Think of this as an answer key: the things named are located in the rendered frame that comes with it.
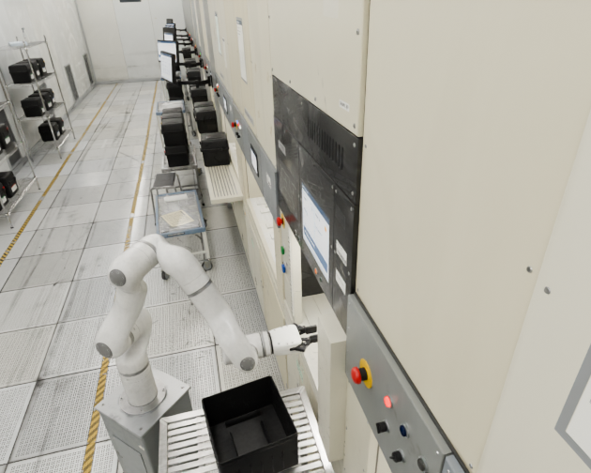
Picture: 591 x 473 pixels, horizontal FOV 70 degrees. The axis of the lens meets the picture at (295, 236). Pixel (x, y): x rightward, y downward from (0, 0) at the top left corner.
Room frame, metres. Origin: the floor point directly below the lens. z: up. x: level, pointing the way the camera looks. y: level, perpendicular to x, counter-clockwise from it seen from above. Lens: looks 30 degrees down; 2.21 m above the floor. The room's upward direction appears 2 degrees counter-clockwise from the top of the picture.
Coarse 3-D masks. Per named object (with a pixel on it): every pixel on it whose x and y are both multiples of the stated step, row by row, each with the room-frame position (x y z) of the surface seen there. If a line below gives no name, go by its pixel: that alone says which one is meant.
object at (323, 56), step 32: (288, 0) 1.38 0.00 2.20; (320, 0) 1.08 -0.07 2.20; (352, 0) 0.90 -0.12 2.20; (288, 32) 1.39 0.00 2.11; (320, 32) 1.08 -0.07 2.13; (352, 32) 0.89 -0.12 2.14; (288, 64) 1.42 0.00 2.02; (320, 64) 1.08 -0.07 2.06; (352, 64) 0.88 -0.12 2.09; (320, 96) 1.09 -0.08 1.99; (352, 96) 0.88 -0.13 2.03; (352, 128) 0.87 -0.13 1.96; (288, 192) 1.48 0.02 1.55
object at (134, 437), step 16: (176, 384) 1.27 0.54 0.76; (112, 400) 1.20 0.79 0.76; (176, 400) 1.19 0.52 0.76; (112, 416) 1.12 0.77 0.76; (128, 416) 1.12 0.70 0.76; (144, 416) 1.12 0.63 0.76; (160, 416) 1.11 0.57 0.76; (112, 432) 1.15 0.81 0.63; (128, 432) 1.08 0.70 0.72; (144, 432) 1.04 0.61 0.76; (192, 432) 1.23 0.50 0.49; (128, 448) 1.10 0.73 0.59; (144, 448) 1.04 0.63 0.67; (128, 464) 1.12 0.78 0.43; (144, 464) 1.05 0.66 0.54
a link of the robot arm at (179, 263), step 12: (144, 240) 1.19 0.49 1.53; (156, 240) 1.19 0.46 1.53; (156, 252) 1.17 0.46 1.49; (168, 252) 1.09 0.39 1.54; (180, 252) 1.09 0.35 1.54; (168, 264) 1.07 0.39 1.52; (180, 264) 1.06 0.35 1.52; (192, 264) 1.08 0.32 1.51; (180, 276) 1.05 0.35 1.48; (192, 276) 1.06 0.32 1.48; (204, 276) 1.08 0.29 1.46; (192, 288) 1.04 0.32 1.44
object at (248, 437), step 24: (264, 384) 1.14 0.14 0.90; (216, 408) 1.06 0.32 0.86; (240, 408) 1.10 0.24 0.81; (264, 408) 1.13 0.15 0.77; (216, 432) 1.03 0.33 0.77; (240, 432) 1.02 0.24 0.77; (264, 432) 1.02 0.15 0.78; (288, 432) 0.98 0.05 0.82; (216, 456) 0.83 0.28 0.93; (240, 456) 0.82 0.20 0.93; (264, 456) 0.85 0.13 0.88; (288, 456) 0.88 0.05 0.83
